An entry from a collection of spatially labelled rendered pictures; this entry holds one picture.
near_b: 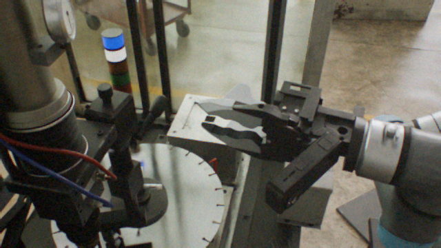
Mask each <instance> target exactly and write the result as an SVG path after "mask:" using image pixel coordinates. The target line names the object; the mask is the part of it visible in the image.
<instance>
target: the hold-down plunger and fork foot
mask: <svg viewBox="0 0 441 248"><path fill-rule="evenodd" d="M123 202H124V206H125V209H120V210H115V211H107V212H101V213H100V216H99V222H100V224H101V230H100V232H101V234H102V237H103V240H104V241H105V242H108V243H111V244H113V245H114V243H115V241H114V237H113V234H112V230H113V231H115V232H116V233H117V234H118V235H119V236H120V235H121V230H120V229H122V228H128V227H136V226H141V225H147V212H146V211H145V206H142V207H139V204H138V200H137V197H136V196H135V197H134V199H133V200H131V201H128V200H124V199H123Z"/></svg>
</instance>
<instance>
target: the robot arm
mask: <svg viewBox="0 0 441 248"><path fill-rule="evenodd" d="M291 85H293V86H297V87H303V88H307V90H310V92H309V93H306V92H301V91H298V90H294V89H291V88H290V87H291ZM321 93H322V89H320V88H319V87H314V86H309V85H303V84H299V83H294V82H289V81H284V82H283V84H282V87H281V89H280V90H278V91H277V93H276V96H275V99H274V105H270V104H266V103H264V102H262V101H259V100H256V99H254V98H253V96H252V89H251V87H250V86H249V85H248V84H245V83H238V84H236V85H235V86H234V87H233V88H232V89H231V90H230V91H229V92H228V93H227V94H226V95H225V96H224V97H223V98H222V99H206V100H202V101H199V102H198V106H199V107H201V108H202V109H203V111H205V112H206V113H207V114H208V115H210V116H218V117H220V118H223V119H225V120H231V121H230V122H229V123H228V124H226V126H225V127H222V126H219V125H216V124H214V123H207V122H202V123H201V127H202V128H203V129H204V130H206V131H207V132H208V133H210V134H211V135H212V136H214V137H216V138H217V139H218V140H220V141H222V142H224V143H226V144H227V145H228V146H230V147H233V148H234V149H235V150H237V151H240V152H242V153H245V154H247V155H250V156H253V157H254V158H259V159H262V160H266V161H278V162H281V163H283V162H285V161H286V162H289V164H288V166H286V167H285V168H284V169H283V170H281V171H280V172H279V173H277V175H275V176H273V177H272V178H271V179H270V180H269V182H268V183H267V184H266V186H265V203H266V204H267V205H268V206H270V207H271V208H272V209H273V210H274V211H276V212H277V213H278V214H282V213H283V212H284V211H285V210H286V209H289V208H290V207H291V206H292V205H294V204H295V203H296V201H297V200H298V199H299V198H300V196H301V195H303V194H304V193H305V192H306V191H307V190H308V189H309V188H310V187H311V186H313V185H314V184H315V182H316V181H317V180H318V179H319V178H320V177H322V176H323V175H324V174H325V173H326V172H327V171H328V170H329V169H331V168H332V167H333V166H334V165H335V164H336V163H337V162H338V159H339V156H342V157H344V161H343V164H342V171H346V172H350V173H352V172H353V171H355V175H356V176H359V177H362V178H366V179H369V180H373V183H374V185H375V188H376V193H377V195H378V200H379V202H380V206H381V208H382V214H381V215H380V216H379V218H378V226H377V233H378V237H379V239H380V242H381V243H382V244H383V245H384V246H385V247H386V248H441V110H440V111H437V112H434V113H431V114H427V115H425V116H421V117H419V118H416V119H413V120H410V121H406V122H404V121H403V120H402V119H401V118H399V117H398V116H394V115H380V116H377V117H375V118H371V119H369V121H368V122H367V119H366V118H364V114H365V108H364V107H358V105H355V106H354V109H353V113H350V112H344V111H341V110H335V109H331V108H328V107H325V106H322V102H323V98H321ZM261 124H262V125H263V126H259V125H261Z"/></svg>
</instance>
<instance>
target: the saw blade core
mask: <svg viewBox="0 0 441 248"><path fill-rule="evenodd" d="M129 147H130V150H131V154H132V159H134V160H137V161H140V162H141V167H142V168H143V172H142V173H143V177H148V178H154V179H156V180H158V181H160V183H161V184H162V185H163V186H164V187H165V189H166V191H167V193H168V205H167V208H165V211H164V212H163V213H162V214H161V215H160V216H159V217H158V218H157V219H156V220H153V221H152V222H150V223H149V224H147V225H141V226H136V227H128V228H122V229H120V230H121V235H120V236H119V237H118V238H117V239H116V241H115V243H114V245H113V244H111V243H108V242H105V241H104V240H103V237H102V234H101V232H99V235H100V241H101V245H102V248H207V246H208V245H209V242H211V241H212V239H213V238H214V236H215V235H216V232H217V231H218V228H219V226H220V225H221V223H222V220H223V214H224V210H225V196H224V191H223V187H222V185H221V183H220V181H219V179H218V177H217V175H216V174H215V172H214V170H213V169H212V168H210V169H207V170H204V169H205V168H206V167H209V165H208V164H207V162H205V161H203V159H201V158H200V157H198V156H197V155H195V154H193V153H191V152H190V153H189V151H187V150H184V149H181V148H179V147H173V146H171V145H166V144H161V143H155V148H154V149H153V147H154V143H140V144H136V149H135V144H134V145H130V146H129ZM172 147H173V148H172ZM171 149H172V151H170V150H171ZM185 155H188V156H185ZM202 162H203V163H202ZM101 164H102V166H103V167H104V168H106V169H107V170H109V168H110V167H111V162H110V158H109V155H108V152H107V153H106V155H105V156H104V158H103V160H102V161H101ZM198 164H201V165H198ZM209 175H211V176H209ZM102 182H103V187H104V191H103V193H102V194H101V198H103V199H106V200H108V201H110V198H111V193H110V188H109V186H108V182H107V181H102ZM215 189H217V190H215ZM217 205H219V206H218V207H217ZM213 222H215V223H217V224H215V223H214V224H213ZM218 224H220V225H218ZM58 231H60V230H59V229H58V227H57V225H56V222H55V221H54V220H52V233H53V238H54V242H55V244H56V246H57V248H66V247H68V248H78V247H77V246H76V245H75V244H74V243H72V242H70V241H68V239H67V238H66V235H65V233H63V232H58ZM203 238H205V239H206V240H208V242H206V240H203Z"/></svg>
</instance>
